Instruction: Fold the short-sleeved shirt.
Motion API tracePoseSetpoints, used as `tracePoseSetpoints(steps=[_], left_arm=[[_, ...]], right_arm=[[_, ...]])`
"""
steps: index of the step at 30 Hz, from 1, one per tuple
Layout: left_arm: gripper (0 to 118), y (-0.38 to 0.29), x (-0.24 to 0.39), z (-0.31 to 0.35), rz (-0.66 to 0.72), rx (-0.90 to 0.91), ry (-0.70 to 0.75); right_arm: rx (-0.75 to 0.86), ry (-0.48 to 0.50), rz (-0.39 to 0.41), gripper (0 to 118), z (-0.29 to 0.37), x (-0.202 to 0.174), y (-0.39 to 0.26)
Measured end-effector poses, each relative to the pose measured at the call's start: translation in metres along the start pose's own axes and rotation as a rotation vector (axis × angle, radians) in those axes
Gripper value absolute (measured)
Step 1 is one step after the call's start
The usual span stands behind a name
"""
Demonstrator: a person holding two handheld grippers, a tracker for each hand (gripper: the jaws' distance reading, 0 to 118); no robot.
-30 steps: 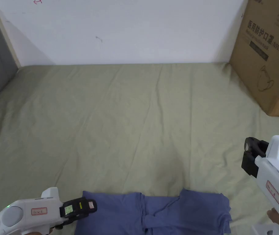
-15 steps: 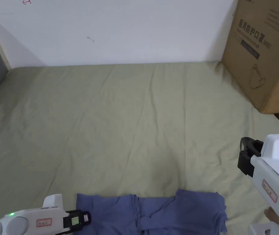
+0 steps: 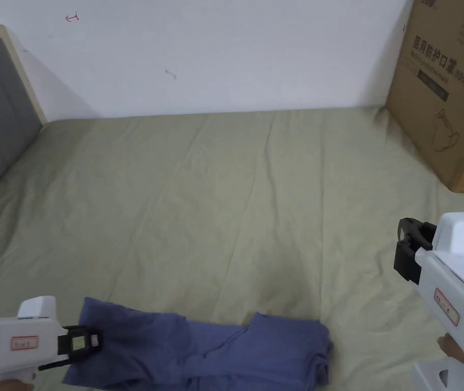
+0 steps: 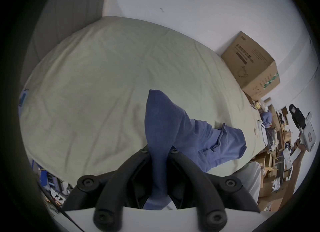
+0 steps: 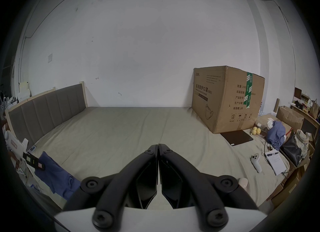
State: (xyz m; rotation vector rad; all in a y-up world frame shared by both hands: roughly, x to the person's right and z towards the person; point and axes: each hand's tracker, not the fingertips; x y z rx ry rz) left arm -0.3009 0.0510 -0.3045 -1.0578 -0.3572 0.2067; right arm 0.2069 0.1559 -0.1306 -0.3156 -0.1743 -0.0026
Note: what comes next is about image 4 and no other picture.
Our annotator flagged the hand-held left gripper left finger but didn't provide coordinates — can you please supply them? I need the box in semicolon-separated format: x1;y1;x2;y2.
61;145;152;229

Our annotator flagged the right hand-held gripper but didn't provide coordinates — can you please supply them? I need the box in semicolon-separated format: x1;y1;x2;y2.
283;104;318;172

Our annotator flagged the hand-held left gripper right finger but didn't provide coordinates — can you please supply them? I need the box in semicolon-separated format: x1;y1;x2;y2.
167;147;261;231

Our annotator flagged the blue shirt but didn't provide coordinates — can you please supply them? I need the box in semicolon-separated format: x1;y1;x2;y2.
144;89;247;210

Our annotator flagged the person's right forearm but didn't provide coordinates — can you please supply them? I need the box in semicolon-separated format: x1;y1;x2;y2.
277;151;307;211

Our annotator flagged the person's right hand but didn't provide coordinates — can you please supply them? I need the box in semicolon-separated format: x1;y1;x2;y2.
291;138;307;160

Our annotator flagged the large brown carton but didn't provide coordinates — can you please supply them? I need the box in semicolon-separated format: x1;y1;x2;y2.
221;31;280;100

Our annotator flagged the pile of cartons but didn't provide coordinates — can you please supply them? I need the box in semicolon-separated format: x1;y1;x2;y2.
252;148;285;212

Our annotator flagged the bed with beige sheet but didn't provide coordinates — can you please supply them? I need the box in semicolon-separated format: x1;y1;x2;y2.
19;16;266;189

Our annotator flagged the grey padded headboard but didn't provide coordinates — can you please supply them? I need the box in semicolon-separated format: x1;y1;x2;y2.
20;0;111;86

